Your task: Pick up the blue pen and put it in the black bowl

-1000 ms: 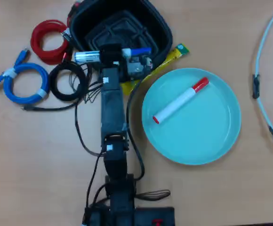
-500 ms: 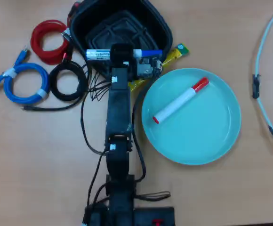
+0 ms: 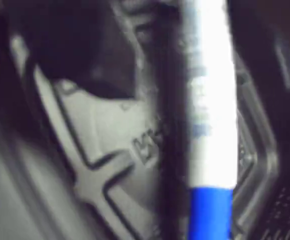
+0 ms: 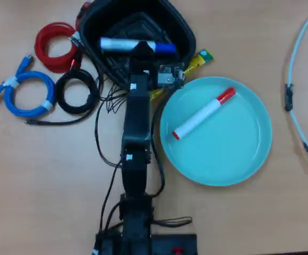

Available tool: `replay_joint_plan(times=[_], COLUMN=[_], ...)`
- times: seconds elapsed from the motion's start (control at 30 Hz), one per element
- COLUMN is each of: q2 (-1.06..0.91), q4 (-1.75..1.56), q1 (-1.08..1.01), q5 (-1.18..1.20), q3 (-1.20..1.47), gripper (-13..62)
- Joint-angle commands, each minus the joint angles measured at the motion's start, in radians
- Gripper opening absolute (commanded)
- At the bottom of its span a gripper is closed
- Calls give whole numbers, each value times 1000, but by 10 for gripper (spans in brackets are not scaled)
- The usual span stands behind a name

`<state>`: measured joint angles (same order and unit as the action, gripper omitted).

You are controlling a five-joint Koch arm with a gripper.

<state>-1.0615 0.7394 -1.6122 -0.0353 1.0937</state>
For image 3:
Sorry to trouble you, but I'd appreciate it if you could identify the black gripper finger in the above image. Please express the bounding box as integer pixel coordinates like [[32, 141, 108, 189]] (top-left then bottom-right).
[[228, 0, 290, 176], [7, 0, 142, 101]]

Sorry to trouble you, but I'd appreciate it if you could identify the blue and white marker pen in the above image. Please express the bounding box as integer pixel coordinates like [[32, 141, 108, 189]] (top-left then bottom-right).
[[184, 0, 239, 240]]

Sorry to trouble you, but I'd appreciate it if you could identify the black square plastic bowl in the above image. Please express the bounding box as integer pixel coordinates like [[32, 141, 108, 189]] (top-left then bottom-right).
[[0, 0, 290, 240]]

